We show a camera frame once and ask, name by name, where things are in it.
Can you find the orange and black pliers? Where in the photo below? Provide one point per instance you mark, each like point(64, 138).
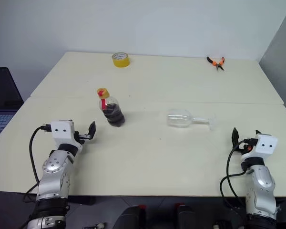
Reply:
point(216, 63)

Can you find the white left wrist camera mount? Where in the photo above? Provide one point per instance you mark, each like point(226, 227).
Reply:
point(62, 130)

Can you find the plastic bottle with dark contents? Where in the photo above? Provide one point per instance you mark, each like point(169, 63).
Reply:
point(114, 115)

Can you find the yellow bottle cap red mark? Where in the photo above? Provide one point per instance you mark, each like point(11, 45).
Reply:
point(103, 92)

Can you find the yellow tape roll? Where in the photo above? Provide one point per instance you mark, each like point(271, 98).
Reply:
point(121, 60)

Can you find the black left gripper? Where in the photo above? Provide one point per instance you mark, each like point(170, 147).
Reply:
point(82, 137)

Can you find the dark rounded shape red top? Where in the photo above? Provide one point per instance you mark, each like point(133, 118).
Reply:
point(131, 218)
point(187, 217)

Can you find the clear plastic cup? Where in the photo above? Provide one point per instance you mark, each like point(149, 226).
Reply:
point(178, 118)

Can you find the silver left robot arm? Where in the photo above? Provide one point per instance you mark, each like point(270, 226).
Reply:
point(53, 167)

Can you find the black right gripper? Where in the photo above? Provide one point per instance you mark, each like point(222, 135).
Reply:
point(243, 148)

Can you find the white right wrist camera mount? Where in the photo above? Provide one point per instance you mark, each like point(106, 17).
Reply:
point(265, 145)

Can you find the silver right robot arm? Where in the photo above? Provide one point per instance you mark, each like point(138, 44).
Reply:
point(262, 186)

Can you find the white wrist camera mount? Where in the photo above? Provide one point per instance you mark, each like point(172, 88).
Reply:
point(265, 145)
point(62, 130)

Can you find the grey partition panel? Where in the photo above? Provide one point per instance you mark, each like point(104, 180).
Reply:
point(281, 59)

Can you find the small white object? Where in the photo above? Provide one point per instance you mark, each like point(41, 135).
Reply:
point(100, 225)

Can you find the dark laptop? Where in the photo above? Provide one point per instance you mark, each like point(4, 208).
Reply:
point(3, 95)

